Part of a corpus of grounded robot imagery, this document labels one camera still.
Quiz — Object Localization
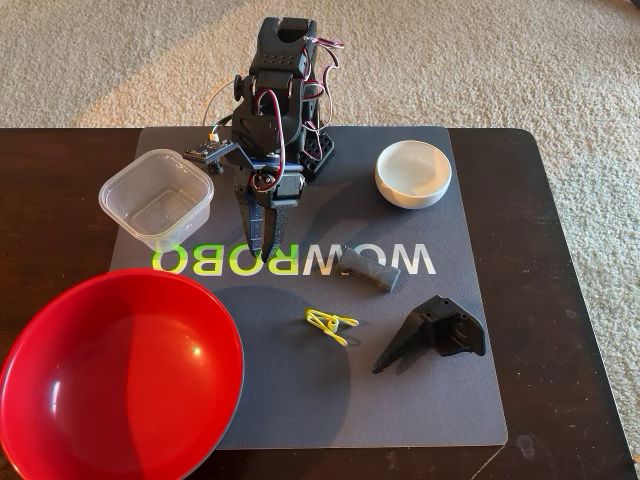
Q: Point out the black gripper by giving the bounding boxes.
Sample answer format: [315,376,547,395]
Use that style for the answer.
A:
[224,112,307,264]

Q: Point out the dark grey printed handle block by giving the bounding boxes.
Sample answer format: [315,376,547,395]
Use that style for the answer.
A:
[335,248,403,294]

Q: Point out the clear plastic container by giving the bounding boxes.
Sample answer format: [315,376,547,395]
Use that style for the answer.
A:
[98,148,215,253]

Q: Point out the yellow wire clip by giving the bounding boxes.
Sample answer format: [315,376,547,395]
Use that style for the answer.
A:
[303,308,360,348]

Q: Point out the black printed jaw part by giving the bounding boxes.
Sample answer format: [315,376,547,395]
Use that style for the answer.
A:
[371,295,487,375]

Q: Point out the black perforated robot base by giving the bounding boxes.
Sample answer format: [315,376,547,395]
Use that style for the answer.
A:
[297,124,335,182]

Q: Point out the white bowl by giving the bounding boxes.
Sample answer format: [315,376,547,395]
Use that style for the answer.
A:
[374,140,453,210]

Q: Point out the red bowl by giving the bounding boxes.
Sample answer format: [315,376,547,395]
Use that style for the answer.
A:
[0,268,245,480]

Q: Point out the dark grey WOWROBO mat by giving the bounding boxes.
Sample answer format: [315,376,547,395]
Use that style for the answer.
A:
[109,125,510,450]

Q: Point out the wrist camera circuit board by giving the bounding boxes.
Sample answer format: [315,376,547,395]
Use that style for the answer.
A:
[182,139,239,174]

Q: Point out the thin white cable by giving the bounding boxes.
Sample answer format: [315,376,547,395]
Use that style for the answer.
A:
[202,82,236,137]

